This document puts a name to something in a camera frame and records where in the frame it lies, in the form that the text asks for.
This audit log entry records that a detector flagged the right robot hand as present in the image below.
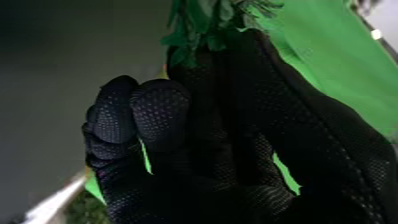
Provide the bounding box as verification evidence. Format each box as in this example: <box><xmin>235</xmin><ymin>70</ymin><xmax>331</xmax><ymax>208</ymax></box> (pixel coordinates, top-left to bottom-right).
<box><xmin>80</xmin><ymin>29</ymin><xmax>398</xmax><ymax>224</ymax></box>

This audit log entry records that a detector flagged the leafy green sprig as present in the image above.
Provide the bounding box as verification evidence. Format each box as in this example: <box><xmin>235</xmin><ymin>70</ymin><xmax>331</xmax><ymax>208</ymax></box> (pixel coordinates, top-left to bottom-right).
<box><xmin>160</xmin><ymin>0</ymin><xmax>287</xmax><ymax>69</ymax></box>

